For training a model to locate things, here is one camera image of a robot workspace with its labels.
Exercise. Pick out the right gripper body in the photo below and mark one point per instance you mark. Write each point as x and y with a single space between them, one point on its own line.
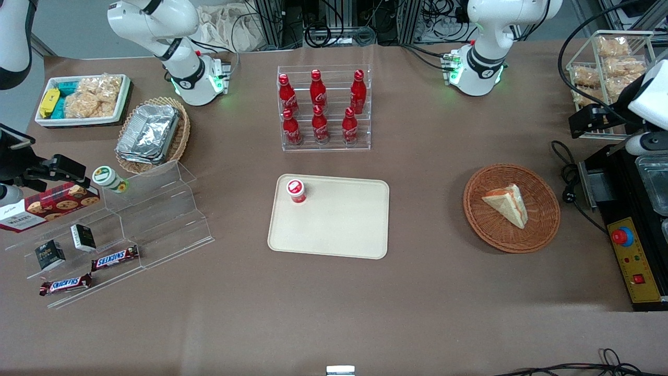
11 163

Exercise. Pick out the triangle sandwich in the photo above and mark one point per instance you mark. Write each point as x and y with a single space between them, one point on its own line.
509 204

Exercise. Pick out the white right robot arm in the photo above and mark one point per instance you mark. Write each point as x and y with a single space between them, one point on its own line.
180 68

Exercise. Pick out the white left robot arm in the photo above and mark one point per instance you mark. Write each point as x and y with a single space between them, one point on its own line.
488 62

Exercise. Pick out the oval wicker basket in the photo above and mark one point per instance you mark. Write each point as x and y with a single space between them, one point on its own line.
182 133

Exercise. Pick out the round brown wicker basket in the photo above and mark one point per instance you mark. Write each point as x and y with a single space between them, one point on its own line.
490 230

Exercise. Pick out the beige plastic tray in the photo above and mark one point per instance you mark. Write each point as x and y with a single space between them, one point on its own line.
339 224

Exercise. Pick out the red tartan cookie box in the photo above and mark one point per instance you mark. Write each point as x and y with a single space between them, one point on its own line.
49 206

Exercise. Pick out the clear bag of fried snacks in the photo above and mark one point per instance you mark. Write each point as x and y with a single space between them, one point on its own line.
625 67
616 87
613 46
585 75

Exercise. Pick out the green lidded yogurt cup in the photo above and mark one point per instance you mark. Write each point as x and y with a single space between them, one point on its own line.
107 177

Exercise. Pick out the black machine with yellow panel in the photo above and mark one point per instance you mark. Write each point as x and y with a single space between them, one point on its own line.
616 177

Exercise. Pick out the teal snack packet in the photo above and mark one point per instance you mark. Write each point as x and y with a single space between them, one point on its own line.
68 87
59 108

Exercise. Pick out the yellow snack packet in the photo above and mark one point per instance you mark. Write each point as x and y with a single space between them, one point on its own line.
49 102

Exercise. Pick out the small black carton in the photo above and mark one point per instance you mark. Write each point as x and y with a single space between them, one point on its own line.
83 237
50 255

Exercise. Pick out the aluminium foil container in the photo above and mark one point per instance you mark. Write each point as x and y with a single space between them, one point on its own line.
151 128
136 158

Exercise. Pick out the clear bag of rice crackers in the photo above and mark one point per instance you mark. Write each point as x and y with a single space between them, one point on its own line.
94 96

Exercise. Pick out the white rectangular snack bin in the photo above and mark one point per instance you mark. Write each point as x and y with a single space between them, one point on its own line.
122 102

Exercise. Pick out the Snickers chocolate bar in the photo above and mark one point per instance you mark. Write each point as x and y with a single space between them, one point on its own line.
65 284
115 258

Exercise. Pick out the clear acrylic tiered shelf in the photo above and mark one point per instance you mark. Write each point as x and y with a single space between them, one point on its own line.
162 219

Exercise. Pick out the red emergency stop button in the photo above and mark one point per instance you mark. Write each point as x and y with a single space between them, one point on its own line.
622 237

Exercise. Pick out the beige cloth bag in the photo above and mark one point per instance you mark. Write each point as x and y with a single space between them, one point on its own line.
224 28

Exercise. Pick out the red cola bottle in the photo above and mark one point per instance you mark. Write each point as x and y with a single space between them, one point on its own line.
358 93
318 91
349 128
286 96
320 127
291 129

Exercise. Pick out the red lidded cup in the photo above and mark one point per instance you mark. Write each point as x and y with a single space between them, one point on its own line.
296 190

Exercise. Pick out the clear acrylic bottle rack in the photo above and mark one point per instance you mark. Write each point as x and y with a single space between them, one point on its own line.
334 78

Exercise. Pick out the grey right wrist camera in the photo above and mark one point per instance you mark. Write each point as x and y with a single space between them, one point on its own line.
9 196

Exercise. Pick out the aluminium profile frame post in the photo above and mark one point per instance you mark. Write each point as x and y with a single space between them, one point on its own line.
409 18
271 23

